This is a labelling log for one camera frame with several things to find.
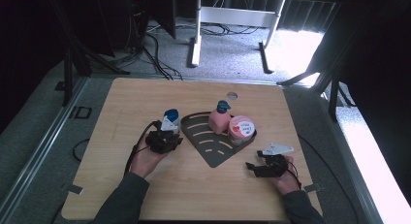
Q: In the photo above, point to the person's left hand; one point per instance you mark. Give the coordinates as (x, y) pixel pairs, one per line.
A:
(145, 161)

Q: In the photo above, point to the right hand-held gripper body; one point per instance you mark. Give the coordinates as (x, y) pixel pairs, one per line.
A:
(274, 166)

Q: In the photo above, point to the dark slotted corner shelf tray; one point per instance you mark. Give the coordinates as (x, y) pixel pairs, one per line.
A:
(214, 161)

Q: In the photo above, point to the round pink tub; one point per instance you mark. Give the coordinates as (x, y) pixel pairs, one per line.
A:
(240, 128)

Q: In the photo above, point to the black square floor bracket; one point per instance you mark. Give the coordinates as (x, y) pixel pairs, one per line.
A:
(83, 112)

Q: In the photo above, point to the pink bottle with teal pump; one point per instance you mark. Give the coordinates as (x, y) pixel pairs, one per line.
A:
(219, 122)

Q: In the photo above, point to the white bottle with blue cap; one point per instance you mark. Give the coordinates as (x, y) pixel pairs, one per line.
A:
(172, 115)

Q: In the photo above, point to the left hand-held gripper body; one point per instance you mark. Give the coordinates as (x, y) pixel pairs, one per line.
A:
(161, 143)

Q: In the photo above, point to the round grey table grommet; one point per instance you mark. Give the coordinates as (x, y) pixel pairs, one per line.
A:
(232, 95)

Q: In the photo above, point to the black metal stand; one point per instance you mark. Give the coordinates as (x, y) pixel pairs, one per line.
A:
(332, 98)

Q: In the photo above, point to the dark computer tower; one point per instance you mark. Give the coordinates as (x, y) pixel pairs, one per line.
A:
(119, 20)

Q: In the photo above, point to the black desk foot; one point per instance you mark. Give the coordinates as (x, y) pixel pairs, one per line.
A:
(265, 57)

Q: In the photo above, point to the black tripod stand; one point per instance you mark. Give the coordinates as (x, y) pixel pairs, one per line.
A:
(68, 75)

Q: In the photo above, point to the person's right hand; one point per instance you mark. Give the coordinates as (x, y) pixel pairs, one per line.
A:
(289, 182)

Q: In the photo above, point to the grey tape strip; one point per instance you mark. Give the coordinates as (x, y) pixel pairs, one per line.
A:
(72, 188)
(312, 187)

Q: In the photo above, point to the white desk frame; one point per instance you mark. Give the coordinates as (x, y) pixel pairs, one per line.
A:
(237, 16)

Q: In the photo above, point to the aluminium floor rail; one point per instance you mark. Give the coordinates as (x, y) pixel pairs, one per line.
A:
(352, 159)
(42, 146)

